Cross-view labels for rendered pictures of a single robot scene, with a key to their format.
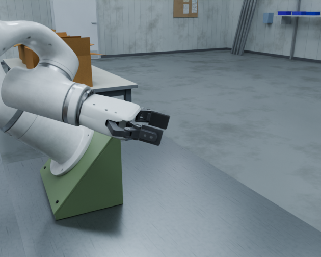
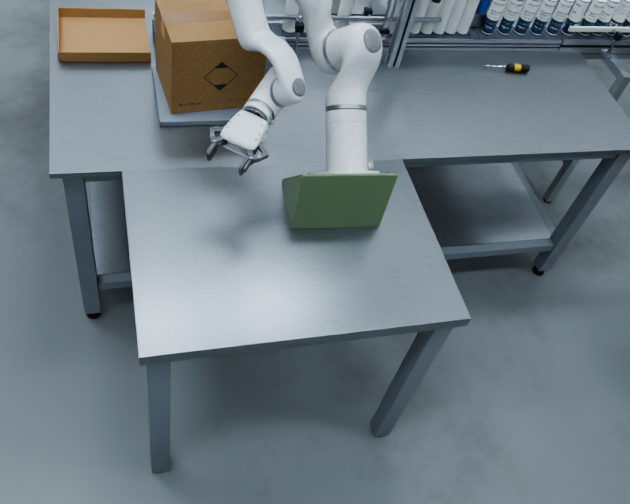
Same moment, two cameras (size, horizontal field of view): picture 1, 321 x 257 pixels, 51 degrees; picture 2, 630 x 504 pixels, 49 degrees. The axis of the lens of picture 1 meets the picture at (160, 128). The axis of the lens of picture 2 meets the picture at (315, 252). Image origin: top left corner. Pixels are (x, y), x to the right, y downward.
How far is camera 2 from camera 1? 1.86 m
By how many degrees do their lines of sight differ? 78
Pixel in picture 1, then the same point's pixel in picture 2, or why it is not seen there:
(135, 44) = not seen: outside the picture
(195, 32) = not seen: outside the picture
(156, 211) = (269, 247)
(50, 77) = (265, 86)
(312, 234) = (186, 341)
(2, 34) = (246, 40)
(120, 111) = (229, 129)
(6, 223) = (289, 158)
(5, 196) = not seen: hidden behind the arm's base
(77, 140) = (332, 167)
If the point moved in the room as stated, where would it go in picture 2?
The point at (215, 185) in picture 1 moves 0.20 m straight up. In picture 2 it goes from (299, 311) to (311, 266)
